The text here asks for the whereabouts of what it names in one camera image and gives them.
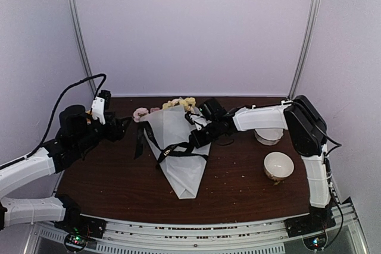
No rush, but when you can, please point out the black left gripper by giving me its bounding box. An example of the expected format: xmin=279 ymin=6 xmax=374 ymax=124
xmin=73 ymin=111 xmax=130 ymax=153

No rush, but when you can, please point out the black strap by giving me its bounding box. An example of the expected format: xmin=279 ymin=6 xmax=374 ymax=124
xmin=133 ymin=121 xmax=209 ymax=170

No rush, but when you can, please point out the pink flower stem two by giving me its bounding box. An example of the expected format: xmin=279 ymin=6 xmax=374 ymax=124
xmin=133 ymin=107 xmax=160 ymax=123

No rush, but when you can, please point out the white wrapping paper sheet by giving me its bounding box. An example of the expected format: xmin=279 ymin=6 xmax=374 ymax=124
xmin=141 ymin=106 xmax=211 ymax=199

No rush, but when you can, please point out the large yellow flower bunch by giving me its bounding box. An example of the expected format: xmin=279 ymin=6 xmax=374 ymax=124
xmin=162 ymin=97 xmax=196 ymax=112

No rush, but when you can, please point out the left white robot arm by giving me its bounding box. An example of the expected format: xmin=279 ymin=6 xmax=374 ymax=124
xmin=1 ymin=105 xmax=132 ymax=233

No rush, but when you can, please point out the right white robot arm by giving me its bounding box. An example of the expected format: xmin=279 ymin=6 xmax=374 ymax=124
xmin=187 ymin=95 xmax=332 ymax=231

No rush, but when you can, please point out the white scalloped bowl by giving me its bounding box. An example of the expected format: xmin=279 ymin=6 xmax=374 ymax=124
xmin=254 ymin=128 xmax=283 ymax=146

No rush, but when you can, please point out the plain white round bowl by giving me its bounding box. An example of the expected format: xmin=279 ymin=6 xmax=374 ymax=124
xmin=264 ymin=152 xmax=295 ymax=181

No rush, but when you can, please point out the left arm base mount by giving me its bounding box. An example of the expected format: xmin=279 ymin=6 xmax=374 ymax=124
xmin=54 ymin=205 xmax=107 ymax=253

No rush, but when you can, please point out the aluminium front rail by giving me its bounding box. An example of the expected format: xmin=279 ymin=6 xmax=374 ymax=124
xmin=25 ymin=200 xmax=370 ymax=254

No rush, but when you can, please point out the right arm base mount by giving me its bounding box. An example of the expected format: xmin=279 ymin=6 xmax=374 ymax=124
xmin=285 ymin=206 xmax=336 ymax=252

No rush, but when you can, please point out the left aluminium corner post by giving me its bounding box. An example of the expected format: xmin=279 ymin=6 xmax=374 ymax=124
xmin=68 ymin=0 xmax=93 ymax=77

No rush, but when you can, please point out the aluminium corner post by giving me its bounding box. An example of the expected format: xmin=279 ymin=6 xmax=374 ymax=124
xmin=68 ymin=0 xmax=93 ymax=77
xmin=288 ymin=0 xmax=321 ymax=99

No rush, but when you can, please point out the right aluminium corner post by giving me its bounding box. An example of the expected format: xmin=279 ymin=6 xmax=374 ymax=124
xmin=288 ymin=0 xmax=321 ymax=99

